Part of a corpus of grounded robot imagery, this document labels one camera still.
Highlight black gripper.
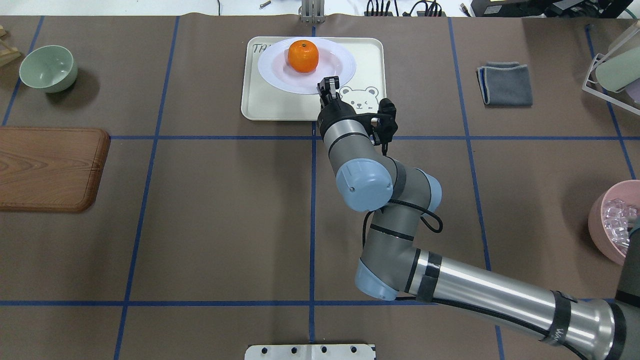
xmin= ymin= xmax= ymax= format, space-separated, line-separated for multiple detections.
xmin=317 ymin=76 xmax=357 ymax=126

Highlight orange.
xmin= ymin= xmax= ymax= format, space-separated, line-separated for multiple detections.
xmin=286 ymin=39 xmax=320 ymax=74

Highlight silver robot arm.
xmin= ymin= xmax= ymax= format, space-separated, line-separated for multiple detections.
xmin=317 ymin=76 xmax=639 ymax=360

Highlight cream bear tray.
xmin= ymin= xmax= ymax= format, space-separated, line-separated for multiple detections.
xmin=241 ymin=36 xmax=387 ymax=121

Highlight grey folded cloth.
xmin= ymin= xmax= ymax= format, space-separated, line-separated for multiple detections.
xmin=477 ymin=61 xmax=533 ymax=107

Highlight white mounting plate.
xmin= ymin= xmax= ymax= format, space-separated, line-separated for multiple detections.
xmin=244 ymin=343 xmax=378 ymax=360

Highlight mint green bowl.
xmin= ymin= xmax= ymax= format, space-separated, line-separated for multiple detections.
xmin=19 ymin=45 xmax=79 ymax=94

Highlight pale blue cylinder cup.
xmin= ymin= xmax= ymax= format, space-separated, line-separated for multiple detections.
xmin=595 ymin=47 xmax=640 ymax=92

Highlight wooden cutting board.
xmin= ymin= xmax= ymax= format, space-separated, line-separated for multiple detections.
xmin=0 ymin=126 xmax=111 ymax=213

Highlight pale purple cylinder cup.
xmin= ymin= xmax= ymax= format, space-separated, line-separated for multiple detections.
xmin=624 ymin=79 xmax=640 ymax=105

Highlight clear plastic ice cubes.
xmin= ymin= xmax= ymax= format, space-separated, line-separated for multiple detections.
xmin=601 ymin=198 xmax=639 ymax=254

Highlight pink bowl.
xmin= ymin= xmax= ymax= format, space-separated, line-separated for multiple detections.
xmin=587 ymin=179 xmax=640 ymax=266

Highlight light wooden stand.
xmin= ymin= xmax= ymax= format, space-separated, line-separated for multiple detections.
xmin=0 ymin=25 xmax=22 ymax=68

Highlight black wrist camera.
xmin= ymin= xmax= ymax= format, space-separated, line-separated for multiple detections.
xmin=370 ymin=98 xmax=399 ymax=149

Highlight metal clamp bracket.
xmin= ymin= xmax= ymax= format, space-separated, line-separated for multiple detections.
xmin=298 ymin=0 xmax=326 ymax=25

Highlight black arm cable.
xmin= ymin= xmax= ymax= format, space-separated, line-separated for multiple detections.
xmin=362 ymin=199 xmax=444 ymax=251

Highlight white wire rack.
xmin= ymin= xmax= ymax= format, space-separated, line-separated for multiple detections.
xmin=582 ymin=20 xmax=640 ymax=117

